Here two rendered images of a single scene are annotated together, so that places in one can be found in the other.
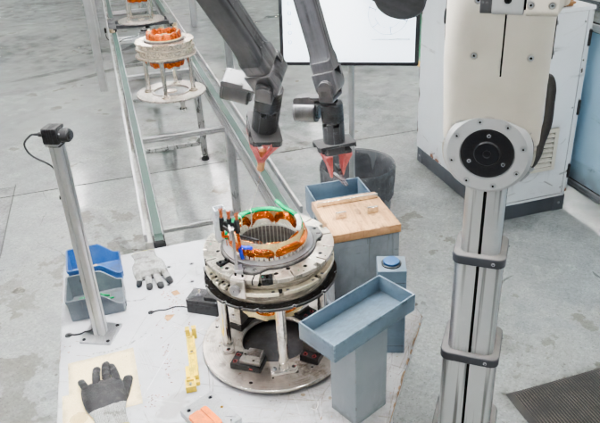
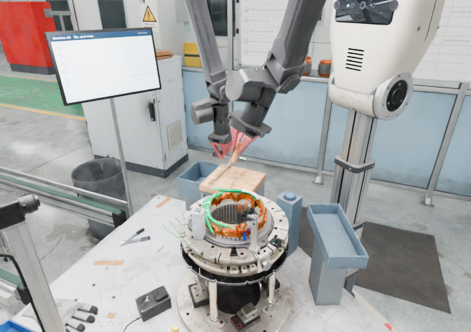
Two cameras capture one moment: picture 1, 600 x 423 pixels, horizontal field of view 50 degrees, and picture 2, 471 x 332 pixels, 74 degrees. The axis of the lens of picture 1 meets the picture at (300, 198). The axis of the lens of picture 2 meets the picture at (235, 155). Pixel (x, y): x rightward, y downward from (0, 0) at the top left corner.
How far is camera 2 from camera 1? 1.14 m
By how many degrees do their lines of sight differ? 46
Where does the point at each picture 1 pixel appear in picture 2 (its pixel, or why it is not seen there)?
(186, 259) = (83, 284)
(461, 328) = (352, 211)
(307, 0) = (207, 21)
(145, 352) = not seen: outside the picture
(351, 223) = (243, 185)
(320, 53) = (218, 64)
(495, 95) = (414, 55)
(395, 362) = (301, 256)
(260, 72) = (301, 61)
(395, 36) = (144, 71)
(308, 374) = (283, 296)
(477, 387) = not seen: hidden behind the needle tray
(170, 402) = not seen: outside the picture
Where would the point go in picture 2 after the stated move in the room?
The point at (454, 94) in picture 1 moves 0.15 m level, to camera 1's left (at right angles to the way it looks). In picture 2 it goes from (395, 59) to (379, 66)
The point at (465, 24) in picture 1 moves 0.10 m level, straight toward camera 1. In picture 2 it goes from (419, 6) to (465, 7)
